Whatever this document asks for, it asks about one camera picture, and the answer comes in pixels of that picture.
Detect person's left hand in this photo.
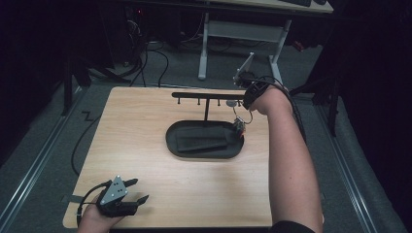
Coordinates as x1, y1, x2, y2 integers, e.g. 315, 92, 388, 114
77, 201, 126, 233

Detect black looped floor cables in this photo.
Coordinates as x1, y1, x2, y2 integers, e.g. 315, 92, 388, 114
128, 40, 170, 88

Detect white-legged desk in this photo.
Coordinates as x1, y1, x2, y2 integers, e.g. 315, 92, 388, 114
193, 0, 335, 82

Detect metal floor rail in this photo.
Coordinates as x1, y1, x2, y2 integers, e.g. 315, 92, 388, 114
0, 86, 86, 225
314, 102, 381, 233

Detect hand-held gripper cable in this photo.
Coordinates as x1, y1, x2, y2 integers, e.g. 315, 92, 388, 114
76, 181, 113, 227
247, 75, 308, 144

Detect black floor cable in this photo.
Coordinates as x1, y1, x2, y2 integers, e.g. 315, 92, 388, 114
70, 114, 103, 178

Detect black keyboard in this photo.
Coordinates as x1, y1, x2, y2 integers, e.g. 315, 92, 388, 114
280, 0, 313, 8

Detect black key rack with tray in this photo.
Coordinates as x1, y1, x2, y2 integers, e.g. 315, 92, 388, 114
165, 91, 248, 160

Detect black sleeve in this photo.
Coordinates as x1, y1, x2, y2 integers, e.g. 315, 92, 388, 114
270, 220, 317, 233

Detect right hand-held gripper cable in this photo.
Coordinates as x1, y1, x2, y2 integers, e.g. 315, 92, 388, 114
247, 75, 308, 144

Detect keys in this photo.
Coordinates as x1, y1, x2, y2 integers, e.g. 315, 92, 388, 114
225, 99, 254, 140

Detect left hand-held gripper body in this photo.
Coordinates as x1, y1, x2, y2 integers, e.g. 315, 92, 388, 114
95, 175, 139, 218

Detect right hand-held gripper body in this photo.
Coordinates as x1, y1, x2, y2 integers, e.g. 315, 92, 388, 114
232, 51, 270, 111

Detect black metal stand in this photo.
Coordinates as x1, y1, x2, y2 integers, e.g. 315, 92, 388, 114
60, 54, 132, 117
289, 76, 345, 138

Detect left hand-held gripper cable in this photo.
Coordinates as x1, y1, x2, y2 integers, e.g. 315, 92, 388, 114
76, 181, 113, 227

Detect person's right hand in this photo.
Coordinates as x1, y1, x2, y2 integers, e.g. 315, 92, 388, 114
249, 83, 294, 117

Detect dark computer tower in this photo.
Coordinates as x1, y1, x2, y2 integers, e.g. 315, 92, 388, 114
124, 5, 151, 66

